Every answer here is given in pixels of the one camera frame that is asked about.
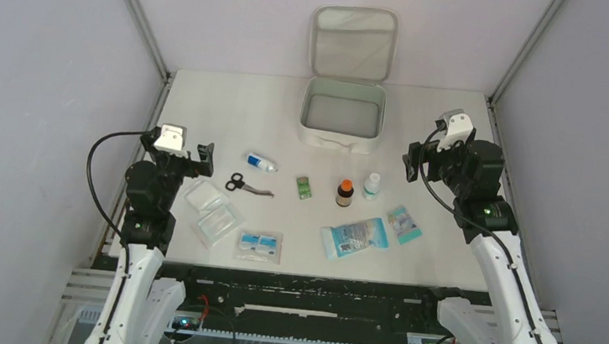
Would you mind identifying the white blue tube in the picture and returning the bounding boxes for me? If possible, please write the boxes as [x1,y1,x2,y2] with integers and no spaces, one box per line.
[246,153,278,173]

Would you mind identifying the bag of blue packets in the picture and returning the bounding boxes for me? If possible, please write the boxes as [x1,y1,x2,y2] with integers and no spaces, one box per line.
[234,230,283,265]

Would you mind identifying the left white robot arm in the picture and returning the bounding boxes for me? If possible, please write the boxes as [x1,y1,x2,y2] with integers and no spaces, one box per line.
[83,124,214,344]

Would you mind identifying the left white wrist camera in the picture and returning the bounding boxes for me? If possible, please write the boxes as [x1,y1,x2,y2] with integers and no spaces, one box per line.
[153,124,187,157]

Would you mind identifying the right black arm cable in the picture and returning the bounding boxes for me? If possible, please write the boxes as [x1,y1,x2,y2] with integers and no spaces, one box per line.
[400,120,589,344]

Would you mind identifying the brown bottle orange cap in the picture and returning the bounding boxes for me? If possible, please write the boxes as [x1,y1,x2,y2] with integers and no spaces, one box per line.
[336,179,354,208]

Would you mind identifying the small green medicine box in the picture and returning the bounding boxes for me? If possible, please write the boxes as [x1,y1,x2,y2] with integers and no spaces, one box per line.
[296,176,312,200]

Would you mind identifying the white plastic bottle green label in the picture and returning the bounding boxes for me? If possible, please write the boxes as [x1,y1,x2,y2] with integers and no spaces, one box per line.
[363,173,381,201]

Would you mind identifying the small teal mask packet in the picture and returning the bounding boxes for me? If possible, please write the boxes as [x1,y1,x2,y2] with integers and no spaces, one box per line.
[387,206,423,246]

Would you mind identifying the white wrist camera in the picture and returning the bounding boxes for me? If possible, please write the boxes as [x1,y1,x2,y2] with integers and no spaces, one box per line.
[153,124,187,157]
[436,108,476,152]

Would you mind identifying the black handled scissors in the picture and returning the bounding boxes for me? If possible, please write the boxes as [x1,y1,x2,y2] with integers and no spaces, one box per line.
[225,172,274,198]

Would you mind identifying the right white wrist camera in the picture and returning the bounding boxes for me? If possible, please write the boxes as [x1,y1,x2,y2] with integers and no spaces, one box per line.
[436,108,476,152]

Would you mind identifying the clear bag gauze pad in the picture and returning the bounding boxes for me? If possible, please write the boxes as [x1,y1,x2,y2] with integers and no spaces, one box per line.
[190,204,245,249]

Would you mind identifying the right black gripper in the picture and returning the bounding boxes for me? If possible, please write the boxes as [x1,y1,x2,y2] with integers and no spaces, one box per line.
[398,131,474,199]

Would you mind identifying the large blue white pouch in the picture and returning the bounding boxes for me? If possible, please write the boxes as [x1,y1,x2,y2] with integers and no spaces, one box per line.
[320,217,389,261]

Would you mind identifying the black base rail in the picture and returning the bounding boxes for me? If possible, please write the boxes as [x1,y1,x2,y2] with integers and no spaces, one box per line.
[156,262,447,344]

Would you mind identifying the clear bag white gauze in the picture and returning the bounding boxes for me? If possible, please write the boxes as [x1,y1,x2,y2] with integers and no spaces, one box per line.
[183,180,229,216]

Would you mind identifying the white medicine kit case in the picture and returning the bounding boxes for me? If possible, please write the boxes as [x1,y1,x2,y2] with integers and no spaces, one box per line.
[298,5,399,154]

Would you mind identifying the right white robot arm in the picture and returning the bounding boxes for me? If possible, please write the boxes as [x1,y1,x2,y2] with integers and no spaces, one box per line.
[403,123,559,344]

